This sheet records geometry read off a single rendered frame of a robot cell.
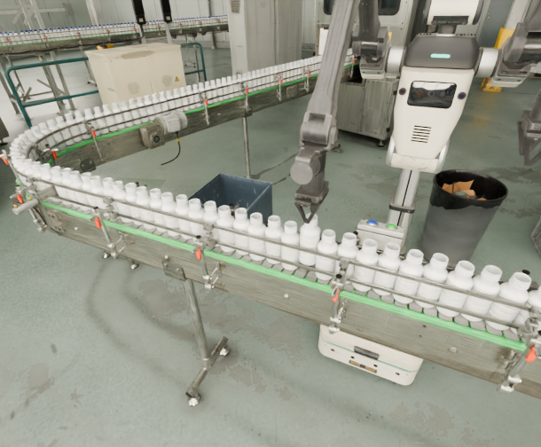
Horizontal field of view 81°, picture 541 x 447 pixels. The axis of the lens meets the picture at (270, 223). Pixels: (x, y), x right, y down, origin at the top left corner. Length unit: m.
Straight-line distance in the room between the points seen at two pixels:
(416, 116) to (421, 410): 1.42
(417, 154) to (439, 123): 0.13
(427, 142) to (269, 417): 1.47
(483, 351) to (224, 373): 1.35
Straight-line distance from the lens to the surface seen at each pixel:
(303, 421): 1.87
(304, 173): 0.76
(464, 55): 1.39
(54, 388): 2.30
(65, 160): 2.32
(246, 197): 1.75
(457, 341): 1.06
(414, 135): 1.37
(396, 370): 1.90
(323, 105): 0.80
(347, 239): 0.95
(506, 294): 0.97
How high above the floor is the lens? 1.72
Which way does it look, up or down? 36 degrees down
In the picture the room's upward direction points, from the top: 2 degrees counter-clockwise
